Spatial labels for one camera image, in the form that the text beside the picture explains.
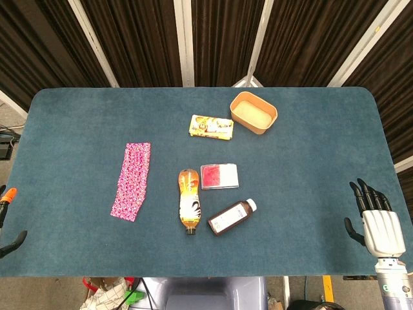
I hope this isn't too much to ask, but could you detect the blue velvet tablecloth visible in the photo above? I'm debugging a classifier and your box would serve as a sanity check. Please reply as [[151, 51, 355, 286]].
[[0, 86, 413, 278]]

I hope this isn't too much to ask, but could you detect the dark brown curtain panel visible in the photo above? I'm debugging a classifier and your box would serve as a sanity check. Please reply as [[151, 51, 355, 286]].
[[0, 0, 111, 110], [79, 0, 185, 88], [341, 0, 413, 207], [189, 0, 269, 87], [254, 0, 393, 87]]

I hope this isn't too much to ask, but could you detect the crumpled white paper bag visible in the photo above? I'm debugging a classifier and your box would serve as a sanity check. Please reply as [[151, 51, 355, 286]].
[[79, 279, 136, 310]]

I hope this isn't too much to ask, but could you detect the orange drink bottle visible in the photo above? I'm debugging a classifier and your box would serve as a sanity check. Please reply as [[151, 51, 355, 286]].
[[177, 168, 203, 236]]

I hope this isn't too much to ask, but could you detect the orange plastic bowl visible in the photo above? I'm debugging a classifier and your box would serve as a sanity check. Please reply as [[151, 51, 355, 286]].
[[229, 91, 278, 136]]

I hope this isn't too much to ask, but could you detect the white partition post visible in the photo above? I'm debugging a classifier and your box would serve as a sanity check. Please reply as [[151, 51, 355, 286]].
[[0, 89, 29, 119], [327, 0, 403, 88], [173, 0, 196, 87], [68, 0, 119, 88], [231, 0, 275, 88], [394, 157, 413, 174]]

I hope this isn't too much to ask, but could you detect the black orange-tipped left hand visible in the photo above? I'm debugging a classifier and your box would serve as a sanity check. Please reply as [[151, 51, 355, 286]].
[[0, 187, 28, 259]]

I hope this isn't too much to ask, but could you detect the red white packet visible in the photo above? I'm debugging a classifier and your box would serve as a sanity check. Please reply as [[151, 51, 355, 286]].
[[199, 163, 240, 191]]

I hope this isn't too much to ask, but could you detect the brown medicine bottle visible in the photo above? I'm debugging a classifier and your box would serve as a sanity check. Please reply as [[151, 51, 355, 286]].
[[206, 198, 257, 238]]

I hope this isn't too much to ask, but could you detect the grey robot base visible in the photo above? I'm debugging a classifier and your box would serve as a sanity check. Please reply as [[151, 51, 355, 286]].
[[138, 276, 269, 310]]

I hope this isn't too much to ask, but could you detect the green plastic object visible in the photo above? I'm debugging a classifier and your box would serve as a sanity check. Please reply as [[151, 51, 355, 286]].
[[124, 289, 146, 306]]

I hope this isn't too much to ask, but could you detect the spread pink patterned playing cards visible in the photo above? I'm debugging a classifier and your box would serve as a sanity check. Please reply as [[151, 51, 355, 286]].
[[110, 142, 152, 223]]

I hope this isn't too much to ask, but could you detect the red plastic object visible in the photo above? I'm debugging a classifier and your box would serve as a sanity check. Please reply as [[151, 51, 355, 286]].
[[82, 276, 135, 293]]

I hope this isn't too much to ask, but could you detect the black power box with cables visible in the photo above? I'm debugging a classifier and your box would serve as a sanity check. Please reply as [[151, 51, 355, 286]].
[[0, 125, 22, 160]]

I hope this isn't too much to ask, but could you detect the black round object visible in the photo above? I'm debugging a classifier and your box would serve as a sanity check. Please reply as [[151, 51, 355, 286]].
[[286, 299, 343, 310]]

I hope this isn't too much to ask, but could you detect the yellow snack packet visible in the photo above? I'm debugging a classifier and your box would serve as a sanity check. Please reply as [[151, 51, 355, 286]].
[[188, 114, 235, 142]]

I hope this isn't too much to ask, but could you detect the black and white right hand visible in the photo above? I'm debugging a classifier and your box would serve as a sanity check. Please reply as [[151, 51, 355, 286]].
[[343, 178, 407, 259]]

